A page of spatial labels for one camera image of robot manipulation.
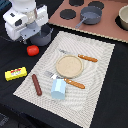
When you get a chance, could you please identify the brown toy sausage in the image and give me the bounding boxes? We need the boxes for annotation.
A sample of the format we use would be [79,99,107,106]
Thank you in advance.
[32,74,42,96]

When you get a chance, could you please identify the light blue cup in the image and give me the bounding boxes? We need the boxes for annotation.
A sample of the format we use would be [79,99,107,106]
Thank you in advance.
[51,79,66,99]

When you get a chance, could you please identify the fork with orange handle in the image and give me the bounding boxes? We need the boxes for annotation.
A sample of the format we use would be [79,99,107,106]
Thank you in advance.
[44,71,85,89]

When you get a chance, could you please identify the yellow butter box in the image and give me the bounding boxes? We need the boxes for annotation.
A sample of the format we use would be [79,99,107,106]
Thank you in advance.
[5,67,27,81]

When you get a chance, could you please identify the beige bowl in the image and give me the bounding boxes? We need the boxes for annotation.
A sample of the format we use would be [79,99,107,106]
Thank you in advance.
[119,5,128,30]

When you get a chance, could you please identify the black stove burner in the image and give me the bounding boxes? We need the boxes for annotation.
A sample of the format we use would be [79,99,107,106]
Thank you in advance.
[69,0,84,7]
[60,9,76,20]
[88,1,104,10]

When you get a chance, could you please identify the knife with orange handle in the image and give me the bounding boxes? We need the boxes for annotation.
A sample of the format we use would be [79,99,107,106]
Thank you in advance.
[58,49,98,62]

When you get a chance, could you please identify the grey cooking pot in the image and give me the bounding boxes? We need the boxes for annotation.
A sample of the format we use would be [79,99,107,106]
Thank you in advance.
[30,24,53,46]

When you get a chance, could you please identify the pink toy stove board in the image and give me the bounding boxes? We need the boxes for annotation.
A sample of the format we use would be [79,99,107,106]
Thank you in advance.
[49,0,128,43]

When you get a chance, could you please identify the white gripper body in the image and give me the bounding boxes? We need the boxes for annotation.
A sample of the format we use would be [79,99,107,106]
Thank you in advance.
[3,3,48,41]

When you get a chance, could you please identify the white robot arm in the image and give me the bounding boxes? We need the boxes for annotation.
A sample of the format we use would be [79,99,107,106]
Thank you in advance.
[3,0,48,41]

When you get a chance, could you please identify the round tan plate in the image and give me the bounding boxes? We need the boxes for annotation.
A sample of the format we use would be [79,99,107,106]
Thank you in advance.
[56,55,83,78]

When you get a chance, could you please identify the beige woven placemat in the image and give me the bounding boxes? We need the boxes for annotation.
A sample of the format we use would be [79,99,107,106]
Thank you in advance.
[14,31,114,128]

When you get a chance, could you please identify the red toy tomato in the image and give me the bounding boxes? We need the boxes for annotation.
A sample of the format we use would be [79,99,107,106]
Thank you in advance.
[27,45,39,56]

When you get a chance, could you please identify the grey frying pan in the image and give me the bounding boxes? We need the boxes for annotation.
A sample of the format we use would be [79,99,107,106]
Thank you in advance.
[75,6,102,29]

